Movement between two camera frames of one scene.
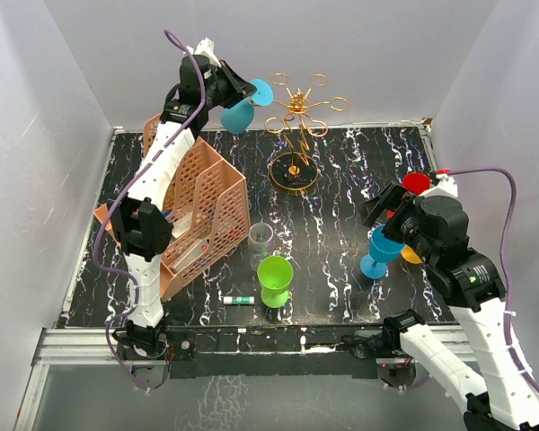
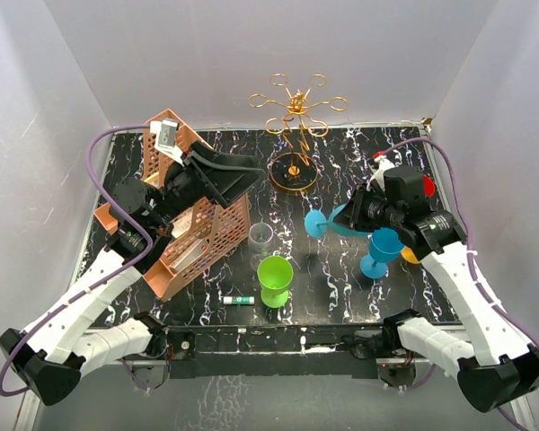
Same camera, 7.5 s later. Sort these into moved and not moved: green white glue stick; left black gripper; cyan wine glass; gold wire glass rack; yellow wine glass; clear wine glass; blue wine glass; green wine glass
Moved: left black gripper; cyan wine glass
Not moved: blue wine glass; yellow wine glass; green wine glass; clear wine glass; green white glue stick; gold wire glass rack
